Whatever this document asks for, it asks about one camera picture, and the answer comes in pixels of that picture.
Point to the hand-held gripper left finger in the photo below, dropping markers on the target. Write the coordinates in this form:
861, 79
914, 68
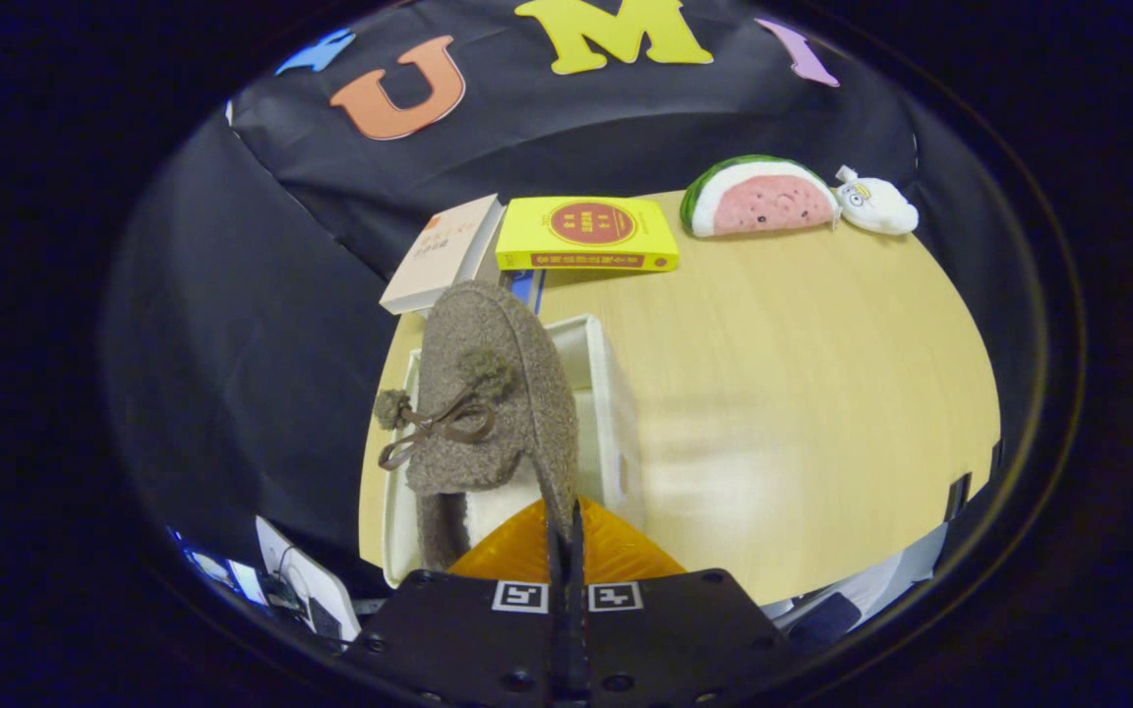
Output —
468, 629

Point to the black backdrop cloth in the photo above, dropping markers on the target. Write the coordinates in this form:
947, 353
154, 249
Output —
232, 344

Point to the white flat panel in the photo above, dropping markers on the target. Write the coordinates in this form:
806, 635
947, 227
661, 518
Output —
316, 580

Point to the cream fabric storage box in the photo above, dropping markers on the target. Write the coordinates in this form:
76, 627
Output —
616, 413

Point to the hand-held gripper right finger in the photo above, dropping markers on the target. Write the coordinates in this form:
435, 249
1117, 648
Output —
665, 629

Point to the watermelon slice plush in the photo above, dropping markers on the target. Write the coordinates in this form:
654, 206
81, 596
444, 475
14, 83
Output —
763, 202

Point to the white plush toy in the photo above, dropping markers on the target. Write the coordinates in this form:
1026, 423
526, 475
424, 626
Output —
881, 206

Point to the blue book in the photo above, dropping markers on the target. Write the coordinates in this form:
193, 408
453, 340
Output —
524, 285

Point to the brown fuzzy shoe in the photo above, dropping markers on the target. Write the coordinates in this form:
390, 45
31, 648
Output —
507, 334

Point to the black table clamp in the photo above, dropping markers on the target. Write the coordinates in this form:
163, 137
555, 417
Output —
957, 497

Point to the yellow book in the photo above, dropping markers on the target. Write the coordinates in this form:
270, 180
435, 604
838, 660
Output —
586, 224

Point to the beige book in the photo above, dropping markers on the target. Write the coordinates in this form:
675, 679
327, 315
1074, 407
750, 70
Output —
439, 256

